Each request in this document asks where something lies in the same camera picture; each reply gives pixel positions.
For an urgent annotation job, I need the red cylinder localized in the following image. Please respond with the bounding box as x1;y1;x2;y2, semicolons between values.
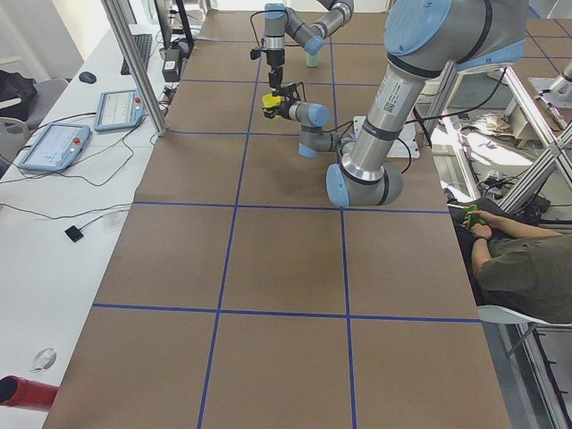
1;375;59;411

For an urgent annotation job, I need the far blue teach pendant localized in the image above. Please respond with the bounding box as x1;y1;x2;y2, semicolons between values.
94;89;145;132

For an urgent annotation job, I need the person in green shirt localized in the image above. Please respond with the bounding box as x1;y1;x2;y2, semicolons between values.
449;198;571;324

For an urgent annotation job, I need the brown paper table mat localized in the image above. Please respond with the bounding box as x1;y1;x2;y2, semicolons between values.
46;11;551;428

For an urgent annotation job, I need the near blue teach pendant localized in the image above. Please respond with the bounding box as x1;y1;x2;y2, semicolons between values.
18;122;91;172

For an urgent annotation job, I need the yellow plastic cup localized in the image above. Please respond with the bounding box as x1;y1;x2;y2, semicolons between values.
262;93;282;109

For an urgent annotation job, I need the black keyboard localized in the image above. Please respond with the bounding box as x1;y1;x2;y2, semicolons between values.
120;33;153;75

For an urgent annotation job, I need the green plastic cup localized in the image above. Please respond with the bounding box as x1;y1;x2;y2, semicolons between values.
306;53;319;69

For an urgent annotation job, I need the white chair seat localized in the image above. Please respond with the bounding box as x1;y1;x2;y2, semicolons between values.
477;305;571;328

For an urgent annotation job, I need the blue teach pendant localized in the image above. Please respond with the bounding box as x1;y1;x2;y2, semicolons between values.
94;89;145;132
18;122;91;172

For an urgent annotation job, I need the aluminium frame post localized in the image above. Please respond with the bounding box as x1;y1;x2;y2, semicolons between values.
101;0;167;137

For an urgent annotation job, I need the white round desk grommet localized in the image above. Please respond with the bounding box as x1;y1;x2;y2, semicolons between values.
30;348;57;373

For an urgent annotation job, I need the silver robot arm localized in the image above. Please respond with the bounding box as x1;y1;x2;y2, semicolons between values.
250;1;528;207
250;0;354;96

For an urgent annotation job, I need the black power adapter box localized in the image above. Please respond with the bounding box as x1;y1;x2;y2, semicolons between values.
162;48;181;82

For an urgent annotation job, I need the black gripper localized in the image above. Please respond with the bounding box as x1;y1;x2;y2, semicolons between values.
263;100;293;121
265;48;285;96

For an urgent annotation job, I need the green handled tool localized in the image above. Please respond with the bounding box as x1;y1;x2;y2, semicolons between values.
448;204;487;229

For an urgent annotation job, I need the small black square device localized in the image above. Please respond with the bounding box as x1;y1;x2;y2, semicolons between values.
64;225;84;242

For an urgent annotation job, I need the black computer mouse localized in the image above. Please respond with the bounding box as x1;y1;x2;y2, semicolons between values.
79;71;97;84

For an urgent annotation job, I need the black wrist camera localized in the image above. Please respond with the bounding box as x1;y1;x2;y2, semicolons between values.
277;81;307;102

